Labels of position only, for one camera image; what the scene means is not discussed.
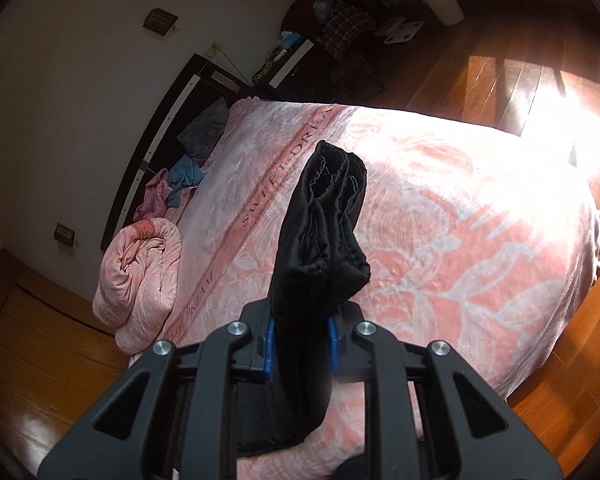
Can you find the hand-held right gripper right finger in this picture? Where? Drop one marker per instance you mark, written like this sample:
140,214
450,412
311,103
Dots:
334,346

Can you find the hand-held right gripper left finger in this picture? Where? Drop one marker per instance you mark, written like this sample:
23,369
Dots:
269,351

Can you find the black pants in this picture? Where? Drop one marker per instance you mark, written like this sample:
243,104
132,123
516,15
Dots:
320,220

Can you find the pink floral printed blanket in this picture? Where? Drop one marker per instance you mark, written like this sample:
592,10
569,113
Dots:
430,240

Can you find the rolled pink quilt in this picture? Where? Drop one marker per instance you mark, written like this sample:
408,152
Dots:
140,280

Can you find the pink crumpled garment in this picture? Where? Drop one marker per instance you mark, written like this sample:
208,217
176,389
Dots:
152,195

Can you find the blue cloth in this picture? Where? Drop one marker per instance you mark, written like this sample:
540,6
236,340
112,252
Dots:
185,175

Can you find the grey pillow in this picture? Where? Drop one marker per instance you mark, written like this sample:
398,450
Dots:
205,127

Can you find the wooden wardrobe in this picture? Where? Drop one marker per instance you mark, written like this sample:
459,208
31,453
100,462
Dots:
35,320

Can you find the black bed headboard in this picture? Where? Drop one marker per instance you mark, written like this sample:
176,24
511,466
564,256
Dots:
180,91

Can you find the leopard print item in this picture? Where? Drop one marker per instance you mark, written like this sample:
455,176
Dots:
263,73

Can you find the black and white nightstand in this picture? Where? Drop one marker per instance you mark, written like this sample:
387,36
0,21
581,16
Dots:
292,62

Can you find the light blue item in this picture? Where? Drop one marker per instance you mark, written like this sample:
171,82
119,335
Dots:
289,39

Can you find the plaid garment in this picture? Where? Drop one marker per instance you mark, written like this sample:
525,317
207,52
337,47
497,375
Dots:
347,27

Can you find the white bathroom scale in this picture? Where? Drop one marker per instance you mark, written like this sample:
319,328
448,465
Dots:
404,32

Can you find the dark red garment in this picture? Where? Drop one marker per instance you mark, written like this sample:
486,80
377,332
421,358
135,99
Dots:
300,12

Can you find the white waste bin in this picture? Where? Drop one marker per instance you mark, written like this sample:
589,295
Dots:
442,2

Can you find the brass wall switch plate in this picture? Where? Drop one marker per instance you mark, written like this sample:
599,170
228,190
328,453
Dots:
64,234
159,21

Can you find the white wall socket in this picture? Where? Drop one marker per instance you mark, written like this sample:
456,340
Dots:
212,52

